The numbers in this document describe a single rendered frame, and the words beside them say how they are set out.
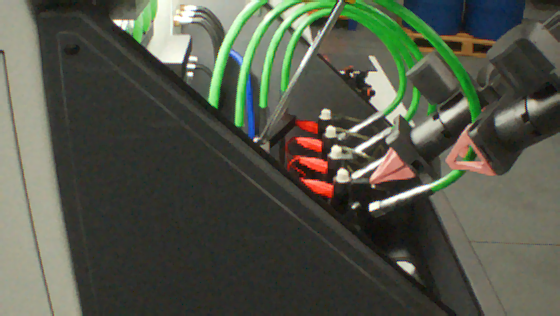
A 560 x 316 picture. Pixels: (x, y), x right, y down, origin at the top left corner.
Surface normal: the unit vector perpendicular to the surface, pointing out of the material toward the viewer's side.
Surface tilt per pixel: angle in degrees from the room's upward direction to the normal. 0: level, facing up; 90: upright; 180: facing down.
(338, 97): 90
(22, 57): 90
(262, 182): 90
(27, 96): 90
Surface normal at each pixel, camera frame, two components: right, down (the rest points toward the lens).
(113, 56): 0.04, 0.47
